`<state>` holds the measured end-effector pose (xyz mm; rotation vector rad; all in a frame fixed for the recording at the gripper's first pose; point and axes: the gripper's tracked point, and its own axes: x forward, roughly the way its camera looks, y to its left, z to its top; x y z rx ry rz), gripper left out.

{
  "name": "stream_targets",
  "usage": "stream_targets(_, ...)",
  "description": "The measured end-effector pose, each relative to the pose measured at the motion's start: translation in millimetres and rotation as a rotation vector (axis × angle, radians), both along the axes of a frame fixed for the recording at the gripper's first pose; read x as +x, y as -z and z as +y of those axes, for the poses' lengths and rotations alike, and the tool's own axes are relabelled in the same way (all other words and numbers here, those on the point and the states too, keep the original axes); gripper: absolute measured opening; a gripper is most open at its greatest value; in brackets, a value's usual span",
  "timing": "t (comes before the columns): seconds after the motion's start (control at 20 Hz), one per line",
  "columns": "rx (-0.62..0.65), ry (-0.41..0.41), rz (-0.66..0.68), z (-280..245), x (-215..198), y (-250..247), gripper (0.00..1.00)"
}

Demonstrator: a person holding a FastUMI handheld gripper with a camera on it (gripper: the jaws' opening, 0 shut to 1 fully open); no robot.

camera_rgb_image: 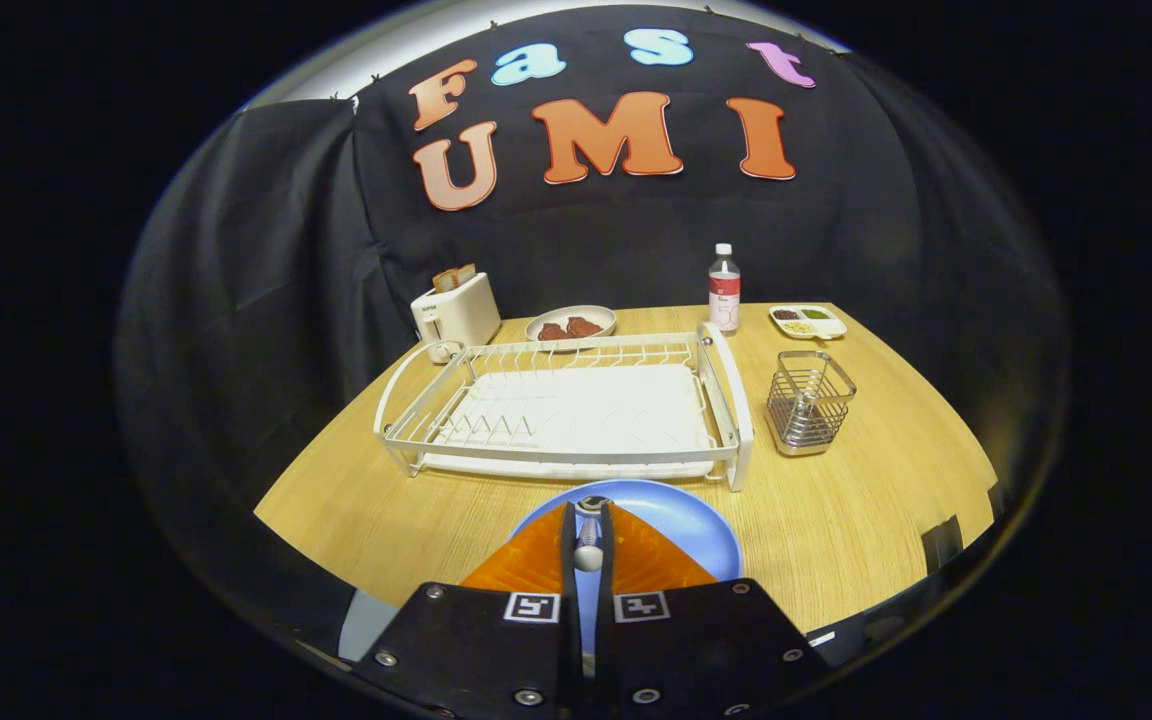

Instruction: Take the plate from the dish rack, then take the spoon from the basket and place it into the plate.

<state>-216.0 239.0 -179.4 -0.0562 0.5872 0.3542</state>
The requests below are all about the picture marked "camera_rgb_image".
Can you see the metal spoon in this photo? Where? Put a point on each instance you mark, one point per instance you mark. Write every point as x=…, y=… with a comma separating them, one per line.
x=589, y=545

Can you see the brown meat slice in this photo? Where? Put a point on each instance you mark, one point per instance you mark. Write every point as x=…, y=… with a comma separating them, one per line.
x=584, y=327
x=552, y=332

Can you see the white toaster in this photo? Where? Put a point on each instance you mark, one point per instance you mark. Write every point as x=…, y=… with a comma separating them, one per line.
x=461, y=315

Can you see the brown toast slice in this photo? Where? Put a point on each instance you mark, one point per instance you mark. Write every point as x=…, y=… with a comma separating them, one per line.
x=465, y=275
x=443, y=281

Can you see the black table edge bracket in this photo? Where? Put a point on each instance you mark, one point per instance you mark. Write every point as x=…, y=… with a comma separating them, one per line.
x=941, y=545

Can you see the white divided dish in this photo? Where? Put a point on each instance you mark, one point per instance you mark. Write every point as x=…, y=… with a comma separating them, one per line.
x=808, y=322

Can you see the blue plate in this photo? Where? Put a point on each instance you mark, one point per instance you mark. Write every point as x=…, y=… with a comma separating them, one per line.
x=676, y=520

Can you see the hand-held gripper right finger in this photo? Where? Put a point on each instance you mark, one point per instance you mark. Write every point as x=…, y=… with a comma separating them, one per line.
x=604, y=575

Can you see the beige round plate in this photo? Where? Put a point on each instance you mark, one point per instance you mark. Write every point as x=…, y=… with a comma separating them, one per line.
x=596, y=314

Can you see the clear bottle red label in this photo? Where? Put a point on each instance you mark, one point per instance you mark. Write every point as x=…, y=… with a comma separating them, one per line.
x=724, y=290

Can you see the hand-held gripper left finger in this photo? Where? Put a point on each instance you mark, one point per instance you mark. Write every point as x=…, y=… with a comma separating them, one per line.
x=569, y=570

